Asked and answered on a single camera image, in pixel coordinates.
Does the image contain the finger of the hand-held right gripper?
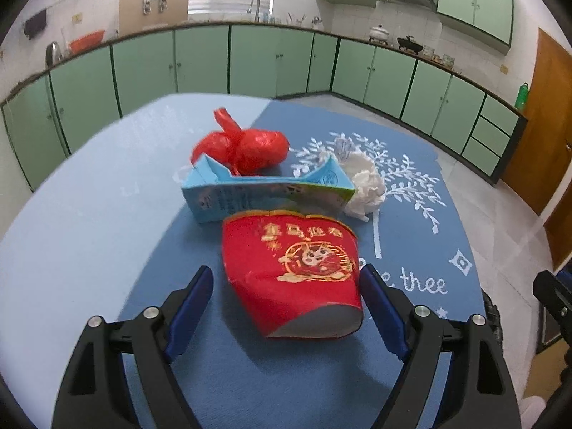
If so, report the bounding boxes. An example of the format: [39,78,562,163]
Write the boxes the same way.
[533,269,572,354]

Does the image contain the blue mat with tree print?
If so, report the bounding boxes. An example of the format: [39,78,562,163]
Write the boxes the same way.
[120,98,488,429]

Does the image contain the light blue tablecloth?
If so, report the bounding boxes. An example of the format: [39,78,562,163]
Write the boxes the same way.
[0,93,273,429]

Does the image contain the green upper wall cabinets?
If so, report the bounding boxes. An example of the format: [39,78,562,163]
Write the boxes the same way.
[435,0,514,48]

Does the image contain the crumpled white tissue ball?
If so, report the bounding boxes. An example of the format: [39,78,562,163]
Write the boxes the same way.
[333,138,387,222]

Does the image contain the green lower kitchen cabinets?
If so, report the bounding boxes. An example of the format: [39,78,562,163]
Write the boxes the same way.
[0,24,530,193]

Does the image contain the dark hanging towel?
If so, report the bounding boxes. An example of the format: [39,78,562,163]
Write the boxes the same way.
[23,9,49,39]

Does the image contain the wooden door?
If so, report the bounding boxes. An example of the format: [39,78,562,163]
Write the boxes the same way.
[498,27,572,273]

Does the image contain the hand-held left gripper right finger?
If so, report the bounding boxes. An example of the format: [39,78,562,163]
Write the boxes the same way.
[359,263,523,429]

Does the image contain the red plastic bag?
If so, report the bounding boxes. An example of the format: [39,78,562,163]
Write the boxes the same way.
[191,107,290,176]

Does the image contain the orange plastic basin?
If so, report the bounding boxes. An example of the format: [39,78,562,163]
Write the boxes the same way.
[68,30,107,52]

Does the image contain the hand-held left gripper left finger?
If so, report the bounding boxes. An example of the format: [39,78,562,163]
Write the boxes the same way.
[51,265,215,429]

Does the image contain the blue milk carton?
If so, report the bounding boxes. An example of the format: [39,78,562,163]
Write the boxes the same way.
[180,154,357,224]

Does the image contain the steel towel rail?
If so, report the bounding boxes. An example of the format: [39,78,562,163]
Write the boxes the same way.
[20,0,85,32]

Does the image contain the red paper cup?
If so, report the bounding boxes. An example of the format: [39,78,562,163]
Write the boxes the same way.
[222,209,364,339]

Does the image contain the bin with black liner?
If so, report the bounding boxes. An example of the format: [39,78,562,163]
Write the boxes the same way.
[483,290,506,354]

